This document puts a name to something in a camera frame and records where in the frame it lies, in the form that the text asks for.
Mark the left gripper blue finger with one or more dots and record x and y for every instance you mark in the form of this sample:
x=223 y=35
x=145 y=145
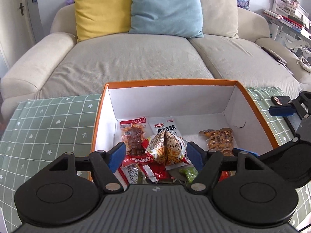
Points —
x=237 y=151
x=299 y=106

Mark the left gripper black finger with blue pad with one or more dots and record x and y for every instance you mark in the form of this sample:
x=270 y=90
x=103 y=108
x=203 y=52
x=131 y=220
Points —
x=208 y=166
x=104 y=164

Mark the clear bag of nuts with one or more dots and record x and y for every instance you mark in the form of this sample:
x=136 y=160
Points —
x=219 y=140

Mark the fries snack bag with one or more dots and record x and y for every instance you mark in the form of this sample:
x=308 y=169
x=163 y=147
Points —
x=166 y=148

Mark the green sausage stick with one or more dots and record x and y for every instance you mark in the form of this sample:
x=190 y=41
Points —
x=190 y=173

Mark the black notebook on table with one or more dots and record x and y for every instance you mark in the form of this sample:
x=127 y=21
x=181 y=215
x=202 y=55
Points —
x=280 y=100

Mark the red meat snack packet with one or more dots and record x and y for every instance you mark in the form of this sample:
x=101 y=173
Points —
x=132 y=134

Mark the dark book on sofa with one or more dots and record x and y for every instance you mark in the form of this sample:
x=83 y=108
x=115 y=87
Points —
x=277 y=58

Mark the orange cardboard box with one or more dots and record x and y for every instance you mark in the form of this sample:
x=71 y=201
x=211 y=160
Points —
x=196 y=105

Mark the white gluten snack packet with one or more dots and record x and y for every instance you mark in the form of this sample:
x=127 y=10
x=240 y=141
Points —
x=168 y=124

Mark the beige fabric sofa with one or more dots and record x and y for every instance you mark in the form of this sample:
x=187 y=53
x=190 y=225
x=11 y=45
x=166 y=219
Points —
x=59 y=66

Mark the green checked tablecloth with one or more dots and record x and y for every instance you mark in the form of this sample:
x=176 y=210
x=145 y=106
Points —
x=42 y=130

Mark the white desk with books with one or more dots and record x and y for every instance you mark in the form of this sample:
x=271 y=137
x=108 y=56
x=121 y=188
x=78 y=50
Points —
x=289 y=23

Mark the beige cushion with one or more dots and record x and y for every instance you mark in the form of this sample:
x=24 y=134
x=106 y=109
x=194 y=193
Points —
x=220 y=18

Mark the yellow cushion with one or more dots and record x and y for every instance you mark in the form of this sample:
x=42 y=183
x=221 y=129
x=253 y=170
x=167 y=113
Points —
x=96 y=18

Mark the white door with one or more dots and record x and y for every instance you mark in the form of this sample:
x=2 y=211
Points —
x=16 y=34

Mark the light blue cushion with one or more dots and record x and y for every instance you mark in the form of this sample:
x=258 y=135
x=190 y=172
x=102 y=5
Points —
x=181 y=18

